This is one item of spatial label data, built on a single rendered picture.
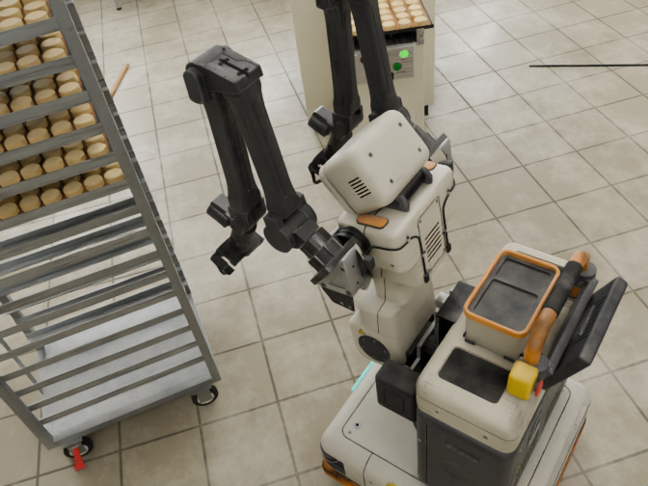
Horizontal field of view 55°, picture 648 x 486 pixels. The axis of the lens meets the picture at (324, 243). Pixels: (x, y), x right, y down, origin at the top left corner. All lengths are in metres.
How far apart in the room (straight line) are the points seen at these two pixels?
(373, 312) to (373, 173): 0.46
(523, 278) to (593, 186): 1.77
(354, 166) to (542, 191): 1.97
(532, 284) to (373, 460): 0.76
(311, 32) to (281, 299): 1.39
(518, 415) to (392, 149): 0.63
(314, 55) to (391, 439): 2.09
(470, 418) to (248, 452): 1.10
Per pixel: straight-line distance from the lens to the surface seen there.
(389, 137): 1.37
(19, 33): 1.54
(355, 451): 1.97
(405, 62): 2.62
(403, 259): 1.38
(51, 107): 1.61
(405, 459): 1.95
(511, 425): 1.42
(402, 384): 1.67
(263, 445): 2.34
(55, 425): 2.48
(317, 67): 3.40
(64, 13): 1.49
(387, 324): 1.63
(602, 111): 3.80
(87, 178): 1.80
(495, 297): 1.48
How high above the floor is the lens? 2.03
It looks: 44 degrees down
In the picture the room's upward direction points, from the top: 9 degrees counter-clockwise
